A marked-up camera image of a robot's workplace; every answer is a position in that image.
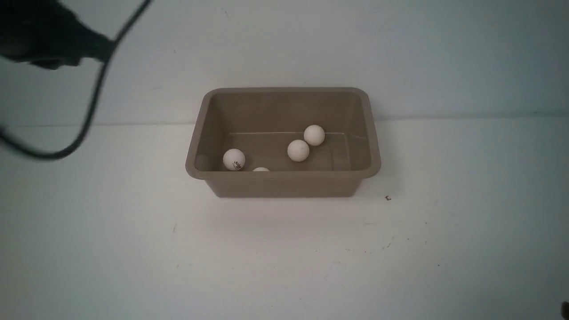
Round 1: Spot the plain white ping-pong ball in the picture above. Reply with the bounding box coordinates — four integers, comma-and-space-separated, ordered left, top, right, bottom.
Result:
303, 125, 325, 146

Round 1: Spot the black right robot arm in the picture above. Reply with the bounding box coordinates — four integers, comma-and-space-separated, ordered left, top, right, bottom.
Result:
560, 301, 569, 320

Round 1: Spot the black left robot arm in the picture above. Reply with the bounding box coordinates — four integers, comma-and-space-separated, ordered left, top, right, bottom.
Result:
0, 0, 114, 70

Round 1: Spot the tan plastic bin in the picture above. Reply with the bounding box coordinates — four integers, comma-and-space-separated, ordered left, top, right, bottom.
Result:
185, 87, 381, 198

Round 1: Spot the black left camera cable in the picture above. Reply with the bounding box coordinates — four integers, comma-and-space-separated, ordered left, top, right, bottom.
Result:
0, 0, 154, 160

